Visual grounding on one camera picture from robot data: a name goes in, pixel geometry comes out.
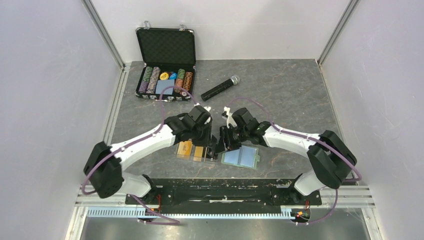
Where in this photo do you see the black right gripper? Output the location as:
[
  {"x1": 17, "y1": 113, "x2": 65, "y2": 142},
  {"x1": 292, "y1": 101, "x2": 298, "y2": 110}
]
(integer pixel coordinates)
[{"x1": 215, "y1": 125, "x2": 249, "y2": 154}]

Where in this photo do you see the clear acrylic card tray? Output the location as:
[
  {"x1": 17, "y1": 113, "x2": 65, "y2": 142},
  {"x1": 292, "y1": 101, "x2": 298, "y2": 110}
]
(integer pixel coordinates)
[{"x1": 174, "y1": 140, "x2": 219, "y2": 164}]

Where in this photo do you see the green card holder wallet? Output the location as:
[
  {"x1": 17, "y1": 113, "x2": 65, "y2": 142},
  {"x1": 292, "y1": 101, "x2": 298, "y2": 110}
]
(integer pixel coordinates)
[{"x1": 221, "y1": 145, "x2": 261, "y2": 169}]

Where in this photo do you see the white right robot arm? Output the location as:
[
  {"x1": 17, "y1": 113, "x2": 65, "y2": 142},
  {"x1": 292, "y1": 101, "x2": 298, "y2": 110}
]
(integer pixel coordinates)
[{"x1": 216, "y1": 106, "x2": 357, "y2": 204}]

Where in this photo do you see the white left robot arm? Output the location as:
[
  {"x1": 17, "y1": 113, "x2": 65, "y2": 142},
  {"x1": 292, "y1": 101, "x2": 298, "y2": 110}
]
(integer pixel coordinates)
[{"x1": 81, "y1": 103, "x2": 212, "y2": 204}]

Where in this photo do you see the gold credit card stack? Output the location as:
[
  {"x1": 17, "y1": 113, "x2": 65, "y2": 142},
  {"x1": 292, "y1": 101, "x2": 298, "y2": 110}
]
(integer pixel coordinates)
[{"x1": 193, "y1": 146, "x2": 204, "y2": 162}]

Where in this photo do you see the orange credit card stack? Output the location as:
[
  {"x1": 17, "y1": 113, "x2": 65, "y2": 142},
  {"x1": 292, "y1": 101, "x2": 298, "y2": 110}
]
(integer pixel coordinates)
[{"x1": 176, "y1": 140, "x2": 193, "y2": 157}]

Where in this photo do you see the blue playing card deck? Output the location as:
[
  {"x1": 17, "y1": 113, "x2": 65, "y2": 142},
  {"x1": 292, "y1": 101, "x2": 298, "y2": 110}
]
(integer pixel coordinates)
[{"x1": 155, "y1": 79, "x2": 175, "y2": 95}]

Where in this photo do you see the black handheld microphone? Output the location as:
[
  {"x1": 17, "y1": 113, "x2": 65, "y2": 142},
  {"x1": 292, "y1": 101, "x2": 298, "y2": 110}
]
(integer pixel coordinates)
[{"x1": 200, "y1": 75, "x2": 240, "y2": 101}]

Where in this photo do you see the black poker chip case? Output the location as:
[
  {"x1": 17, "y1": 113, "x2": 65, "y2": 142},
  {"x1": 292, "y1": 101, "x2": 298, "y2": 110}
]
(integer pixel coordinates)
[{"x1": 135, "y1": 20, "x2": 196, "y2": 102}]

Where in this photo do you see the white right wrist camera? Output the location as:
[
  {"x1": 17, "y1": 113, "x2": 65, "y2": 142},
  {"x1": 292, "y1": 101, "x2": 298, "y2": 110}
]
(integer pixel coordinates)
[{"x1": 221, "y1": 106, "x2": 237, "y2": 128}]

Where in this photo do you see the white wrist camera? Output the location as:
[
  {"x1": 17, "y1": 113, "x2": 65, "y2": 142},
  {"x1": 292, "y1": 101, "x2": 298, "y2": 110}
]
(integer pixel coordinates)
[
  {"x1": 194, "y1": 103, "x2": 212, "y2": 125},
  {"x1": 221, "y1": 106, "x2": 237, "y2": 128}
]

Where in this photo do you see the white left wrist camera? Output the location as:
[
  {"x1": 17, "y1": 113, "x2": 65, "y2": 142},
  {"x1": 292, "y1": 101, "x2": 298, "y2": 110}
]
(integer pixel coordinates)
[{"x1": 194, "y1": 103, "x2": 212, "y2": 125}]

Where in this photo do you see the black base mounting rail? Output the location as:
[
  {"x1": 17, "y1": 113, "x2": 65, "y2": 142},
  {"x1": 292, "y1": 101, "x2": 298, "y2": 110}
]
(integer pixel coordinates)
[{"x1": 141, "y1": 178, "x2": 322, "y2": 215}]

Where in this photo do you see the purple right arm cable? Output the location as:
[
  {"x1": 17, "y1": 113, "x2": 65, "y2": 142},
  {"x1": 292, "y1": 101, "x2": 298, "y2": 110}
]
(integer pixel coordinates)
[{"x1": 226, "y1": 96, "x2": 363, "y2": 226}]

